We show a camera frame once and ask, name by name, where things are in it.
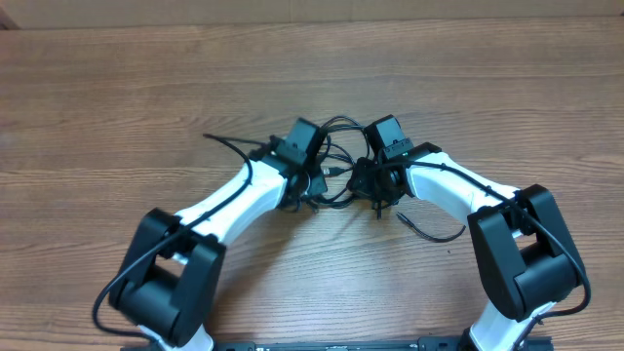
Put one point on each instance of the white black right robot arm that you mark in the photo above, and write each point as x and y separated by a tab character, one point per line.
526	257

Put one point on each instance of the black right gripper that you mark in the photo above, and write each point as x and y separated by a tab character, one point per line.
364	185

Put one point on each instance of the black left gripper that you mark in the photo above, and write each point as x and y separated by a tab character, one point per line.
314	192

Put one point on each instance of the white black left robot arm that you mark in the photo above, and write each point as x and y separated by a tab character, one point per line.
167	280

